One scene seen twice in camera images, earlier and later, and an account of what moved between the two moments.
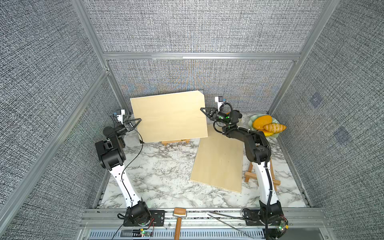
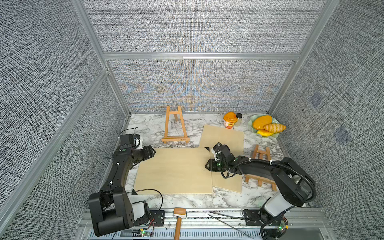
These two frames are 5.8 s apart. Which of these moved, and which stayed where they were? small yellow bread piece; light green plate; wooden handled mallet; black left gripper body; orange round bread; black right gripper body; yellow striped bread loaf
Moved: black left gripper body; black right gripper body
Stayed: light green plate; orange round bread; small yellow bread piece; yellow striped bread loaf; wooden handled mallet
